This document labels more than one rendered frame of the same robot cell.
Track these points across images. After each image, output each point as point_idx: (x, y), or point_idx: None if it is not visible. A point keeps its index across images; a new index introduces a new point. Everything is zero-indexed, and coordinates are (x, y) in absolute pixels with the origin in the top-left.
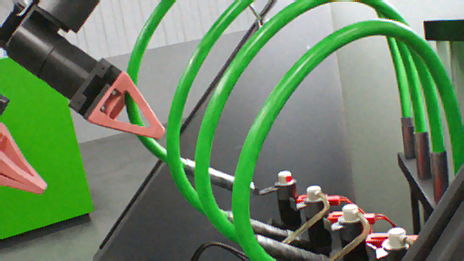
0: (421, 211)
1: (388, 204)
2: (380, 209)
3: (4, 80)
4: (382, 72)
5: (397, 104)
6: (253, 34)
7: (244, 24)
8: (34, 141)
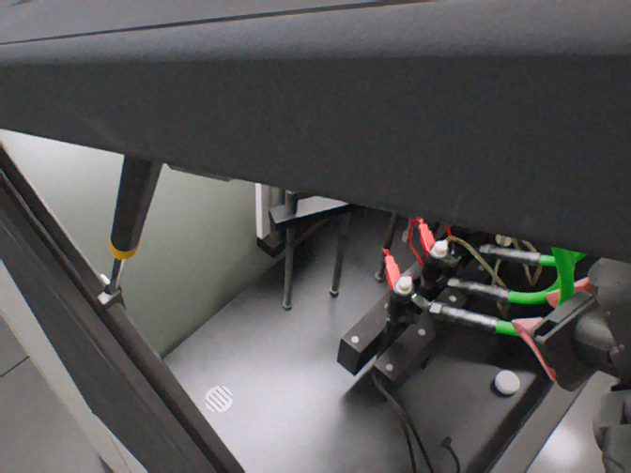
0: (212, 269)
1: (164, 313)
2: (151, 332)
3: None
4: (155, 196)
5: (179, 210)
6: (130, 316)
7: None
8: None
